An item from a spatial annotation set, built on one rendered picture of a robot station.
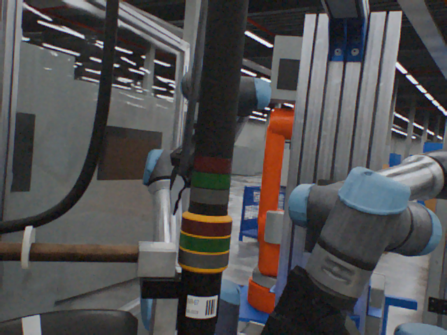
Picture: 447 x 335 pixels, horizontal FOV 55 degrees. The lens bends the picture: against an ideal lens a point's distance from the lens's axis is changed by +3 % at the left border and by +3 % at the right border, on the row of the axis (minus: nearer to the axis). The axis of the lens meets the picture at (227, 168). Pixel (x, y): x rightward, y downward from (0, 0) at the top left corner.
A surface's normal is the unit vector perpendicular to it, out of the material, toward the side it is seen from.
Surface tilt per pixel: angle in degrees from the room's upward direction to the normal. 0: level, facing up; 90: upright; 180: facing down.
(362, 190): 79
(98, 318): 34
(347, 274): 88
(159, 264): 90
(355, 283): 100
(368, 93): 90
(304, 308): 88
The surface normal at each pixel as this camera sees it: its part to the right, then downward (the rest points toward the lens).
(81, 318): 0.39, -0.75
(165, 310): 0.24, 0.07
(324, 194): -0.48, -0.72
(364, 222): -0.21, 0.06
